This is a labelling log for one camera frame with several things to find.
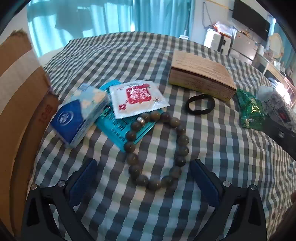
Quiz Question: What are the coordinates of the silver patterned pouch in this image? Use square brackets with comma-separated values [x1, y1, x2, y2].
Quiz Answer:
[256, 86, 295, 131]

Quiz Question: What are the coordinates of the green snack packet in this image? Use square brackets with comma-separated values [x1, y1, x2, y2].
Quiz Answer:
[236, 89, 266, 131]

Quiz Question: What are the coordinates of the black hair tie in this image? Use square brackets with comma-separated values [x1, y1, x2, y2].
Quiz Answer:
[185, 93, 216, 115]

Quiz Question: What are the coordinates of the dark bead bracelet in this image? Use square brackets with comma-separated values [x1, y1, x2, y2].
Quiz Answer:
[123, 110, 190, 191]

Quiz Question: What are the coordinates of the kraft paper box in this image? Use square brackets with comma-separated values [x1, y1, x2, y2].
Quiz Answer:
[168, 50, 237, 101]

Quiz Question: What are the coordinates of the teal card packet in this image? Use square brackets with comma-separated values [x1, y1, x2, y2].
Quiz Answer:
[95, 80, 157, 152]

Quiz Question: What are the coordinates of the blue tissue pack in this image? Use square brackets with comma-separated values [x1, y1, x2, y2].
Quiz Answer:
[50, 84, 110, 148]

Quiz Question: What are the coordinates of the white red sachet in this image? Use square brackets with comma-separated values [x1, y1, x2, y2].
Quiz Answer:
[109, 80, 170, 119]

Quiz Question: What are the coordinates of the person right hand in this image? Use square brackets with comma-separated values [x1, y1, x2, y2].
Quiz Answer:
[290, 191, 296, 203]

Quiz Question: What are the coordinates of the wooden desk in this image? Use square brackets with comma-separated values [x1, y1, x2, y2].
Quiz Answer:
[252, 53, 295, 101]

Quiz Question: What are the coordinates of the oval vanity mirror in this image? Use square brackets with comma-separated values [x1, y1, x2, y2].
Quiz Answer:
[269, 33, 284, 59]

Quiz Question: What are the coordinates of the silver mini fridge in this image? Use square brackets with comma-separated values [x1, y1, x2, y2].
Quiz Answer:
[229, 32, 258, 65]

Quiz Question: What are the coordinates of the white suitcase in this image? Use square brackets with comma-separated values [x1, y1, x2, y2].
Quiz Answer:
[204, 29, 232, 55]

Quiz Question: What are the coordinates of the brown cardboard box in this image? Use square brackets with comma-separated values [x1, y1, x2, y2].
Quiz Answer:
[1, 30, 59, 238]

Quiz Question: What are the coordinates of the checkered tablecloth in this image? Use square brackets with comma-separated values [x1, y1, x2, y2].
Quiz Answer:
[28, 31, 296, 241]

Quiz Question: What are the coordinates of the teal curtain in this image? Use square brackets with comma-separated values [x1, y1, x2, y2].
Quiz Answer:
[26, 0, 195, 56]

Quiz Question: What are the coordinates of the black wall television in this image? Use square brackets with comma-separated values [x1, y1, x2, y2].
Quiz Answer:
[232, 0, 270, 41]

